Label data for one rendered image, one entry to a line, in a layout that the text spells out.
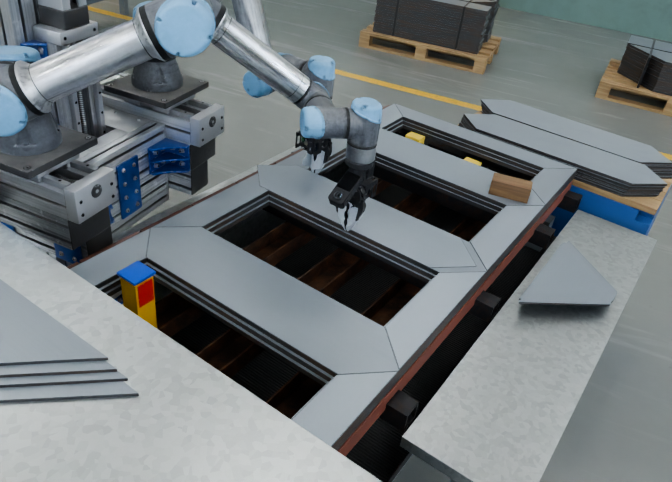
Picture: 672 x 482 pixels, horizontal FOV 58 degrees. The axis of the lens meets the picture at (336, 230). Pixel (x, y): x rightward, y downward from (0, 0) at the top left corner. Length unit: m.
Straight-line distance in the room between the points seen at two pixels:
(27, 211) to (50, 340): 0.73
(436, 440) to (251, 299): 0.50
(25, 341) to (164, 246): 0.60
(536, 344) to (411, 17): 4.61
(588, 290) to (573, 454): 0.83
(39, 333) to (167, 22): 0.64
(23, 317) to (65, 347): 0.10
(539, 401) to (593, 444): 1.05
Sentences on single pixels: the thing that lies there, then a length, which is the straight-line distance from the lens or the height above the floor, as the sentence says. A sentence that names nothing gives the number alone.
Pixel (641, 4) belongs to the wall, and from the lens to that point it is 8.39.
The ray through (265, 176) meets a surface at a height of 0.85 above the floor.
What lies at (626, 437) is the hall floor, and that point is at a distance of 2.60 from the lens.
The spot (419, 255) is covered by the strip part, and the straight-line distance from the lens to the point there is 1.60.
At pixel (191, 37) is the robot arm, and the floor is 1.37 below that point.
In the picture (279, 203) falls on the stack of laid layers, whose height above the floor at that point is 0.83.
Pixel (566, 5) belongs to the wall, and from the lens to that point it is 8.42.
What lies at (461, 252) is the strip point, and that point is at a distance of 1.65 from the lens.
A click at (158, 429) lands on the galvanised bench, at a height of 1.05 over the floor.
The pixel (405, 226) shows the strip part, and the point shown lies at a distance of 1.70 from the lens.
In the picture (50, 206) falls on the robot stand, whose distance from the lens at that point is 1.62.
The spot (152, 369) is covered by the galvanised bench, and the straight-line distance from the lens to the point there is 0.99.
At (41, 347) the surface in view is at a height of 1.07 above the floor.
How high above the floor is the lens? 1.77
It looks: 34 degrees down
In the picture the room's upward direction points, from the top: 7 degrees clockwise
